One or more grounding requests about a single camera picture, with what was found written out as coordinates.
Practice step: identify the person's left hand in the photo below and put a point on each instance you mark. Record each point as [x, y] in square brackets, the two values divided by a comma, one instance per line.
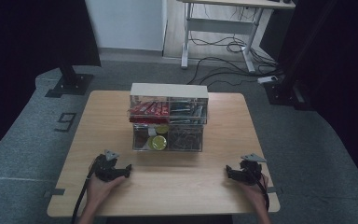
[101, 191]

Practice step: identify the person's right hand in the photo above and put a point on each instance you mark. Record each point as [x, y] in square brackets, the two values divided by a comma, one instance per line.
[254, 194]

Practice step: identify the clear acrylic drawer organizer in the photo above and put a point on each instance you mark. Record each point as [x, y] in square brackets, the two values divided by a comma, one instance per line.
[169, 118]

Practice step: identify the pile of dark small packets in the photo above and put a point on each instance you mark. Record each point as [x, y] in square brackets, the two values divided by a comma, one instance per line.
[185, 139]

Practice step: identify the row of red packets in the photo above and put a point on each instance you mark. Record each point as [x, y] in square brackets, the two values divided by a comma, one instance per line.
[149, 109]

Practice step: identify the row of dark packets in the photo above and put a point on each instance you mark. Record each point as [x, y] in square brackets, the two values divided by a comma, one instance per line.
[187, 111]

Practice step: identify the yellow round lid container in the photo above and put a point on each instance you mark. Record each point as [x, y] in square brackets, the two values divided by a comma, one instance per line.
[158, 142]
[161, 128]

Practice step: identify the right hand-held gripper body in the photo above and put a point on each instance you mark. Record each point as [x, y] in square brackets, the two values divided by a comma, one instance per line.
[251, 169]

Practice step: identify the brown packets in drawer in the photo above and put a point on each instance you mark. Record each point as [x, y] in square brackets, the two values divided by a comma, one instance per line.
[141, 138]

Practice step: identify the black metal stand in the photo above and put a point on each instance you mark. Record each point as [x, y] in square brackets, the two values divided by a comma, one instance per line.
[287, 87]

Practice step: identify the white cabinet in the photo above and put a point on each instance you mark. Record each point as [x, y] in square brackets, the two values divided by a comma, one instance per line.
[126, 23]

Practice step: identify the white metal frame desk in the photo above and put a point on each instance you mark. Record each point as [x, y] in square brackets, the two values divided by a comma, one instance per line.
[220, 25]

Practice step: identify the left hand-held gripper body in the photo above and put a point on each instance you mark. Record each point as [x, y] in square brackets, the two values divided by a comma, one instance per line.
[105, 168]

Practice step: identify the black stand with base plate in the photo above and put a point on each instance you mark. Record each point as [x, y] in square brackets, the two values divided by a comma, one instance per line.
[71, 82]

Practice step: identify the black curtain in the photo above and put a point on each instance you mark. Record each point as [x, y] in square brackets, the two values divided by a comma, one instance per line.
[28, 62]
[338, 77]

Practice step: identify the white power strip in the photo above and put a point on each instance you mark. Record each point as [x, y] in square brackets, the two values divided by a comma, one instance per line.
[267, 79]

